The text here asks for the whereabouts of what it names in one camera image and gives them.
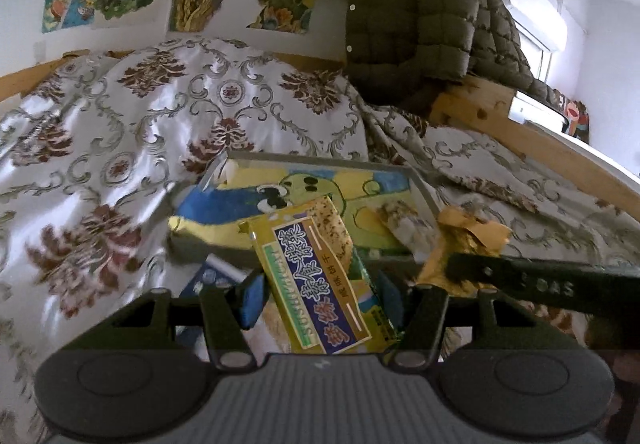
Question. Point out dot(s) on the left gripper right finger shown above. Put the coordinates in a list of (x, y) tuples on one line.
[(418, 315)]

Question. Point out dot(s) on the olive quilted jacket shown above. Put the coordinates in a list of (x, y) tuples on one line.
[(402, 53)]

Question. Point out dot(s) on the yellow green biscuit packet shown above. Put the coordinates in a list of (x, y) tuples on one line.
[(323, 292)]

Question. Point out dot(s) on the yellow chip packet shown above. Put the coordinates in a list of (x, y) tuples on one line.
[(462, 232)]

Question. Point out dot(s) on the floral satin bedspread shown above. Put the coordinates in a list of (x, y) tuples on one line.
[(94, 158)]

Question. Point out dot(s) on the wooden bed frame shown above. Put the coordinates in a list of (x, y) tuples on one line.
[(477, 105)]

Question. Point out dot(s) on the grey tray with frog picture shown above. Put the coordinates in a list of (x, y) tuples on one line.
[(242, 187)]

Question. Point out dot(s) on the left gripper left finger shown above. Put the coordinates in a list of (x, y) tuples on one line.
[(226, 314)]

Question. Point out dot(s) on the clear rice cracker packet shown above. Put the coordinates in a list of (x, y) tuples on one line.
[(268, 336)]

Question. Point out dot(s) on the navy blue stick sachet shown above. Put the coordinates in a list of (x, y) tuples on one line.
[(214, 272)]

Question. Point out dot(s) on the clear nut bar packet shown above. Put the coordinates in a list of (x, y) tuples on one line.
[(408, 227)]

